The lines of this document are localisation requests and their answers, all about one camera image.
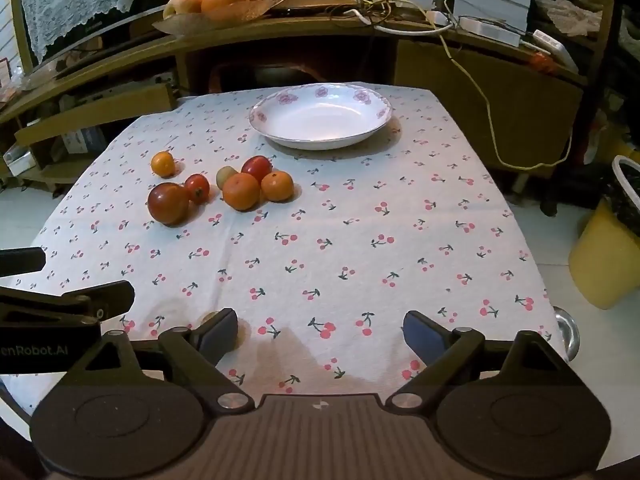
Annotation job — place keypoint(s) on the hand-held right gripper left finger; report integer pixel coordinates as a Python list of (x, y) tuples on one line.
[(221, 332)]

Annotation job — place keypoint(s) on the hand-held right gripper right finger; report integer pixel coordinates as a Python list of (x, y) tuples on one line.
[(419, 332)]

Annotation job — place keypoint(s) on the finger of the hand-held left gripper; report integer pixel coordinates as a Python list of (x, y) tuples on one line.
[(20, 261), (75, 302)]

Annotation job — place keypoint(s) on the large dark red tomato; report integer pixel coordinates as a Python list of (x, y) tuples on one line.
[(168, 204)]

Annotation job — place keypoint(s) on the large orange mandarin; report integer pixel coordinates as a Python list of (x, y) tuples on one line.
[(241, 192)]

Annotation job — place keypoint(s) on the small red tomato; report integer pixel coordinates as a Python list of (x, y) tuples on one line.
[(198, 189)]

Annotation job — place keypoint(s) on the small green fruit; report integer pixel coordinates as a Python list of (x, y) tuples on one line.
[(225, 175)]

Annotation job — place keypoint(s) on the small orange kumquat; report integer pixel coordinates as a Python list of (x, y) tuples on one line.
[(162, 164)]

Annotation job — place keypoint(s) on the white floral plate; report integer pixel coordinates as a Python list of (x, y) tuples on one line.
[(320, 115)]

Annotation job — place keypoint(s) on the cherry print tablecloth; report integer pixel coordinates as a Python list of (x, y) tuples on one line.
[(350, 240)]

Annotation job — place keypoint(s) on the steel round object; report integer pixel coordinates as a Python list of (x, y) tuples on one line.
[(569, 332)]

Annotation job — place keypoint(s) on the yellow plastic bin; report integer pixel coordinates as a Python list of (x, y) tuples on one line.
[(605, 265)]

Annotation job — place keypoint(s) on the black flat screen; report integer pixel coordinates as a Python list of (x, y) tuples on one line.
[(100, 35)]

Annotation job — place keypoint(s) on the wooden desk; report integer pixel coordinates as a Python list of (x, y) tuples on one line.
[(440, 90)]

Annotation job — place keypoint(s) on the white rimmed waste basket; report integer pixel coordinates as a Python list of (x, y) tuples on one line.
[(627, 195)]

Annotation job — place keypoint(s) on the glass fruit tray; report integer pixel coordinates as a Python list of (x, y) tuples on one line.
[(200, 22)]

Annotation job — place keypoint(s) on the yellow apple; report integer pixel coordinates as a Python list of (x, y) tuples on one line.
[(181, 5)]

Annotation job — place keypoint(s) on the large orange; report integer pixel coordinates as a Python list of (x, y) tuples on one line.
[(225, 1)]

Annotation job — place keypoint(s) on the black tablet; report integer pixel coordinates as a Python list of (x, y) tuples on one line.
[(310, 8)]

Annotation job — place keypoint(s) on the crumpled plastic bag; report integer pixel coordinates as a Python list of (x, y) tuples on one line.
[(570, 15)]

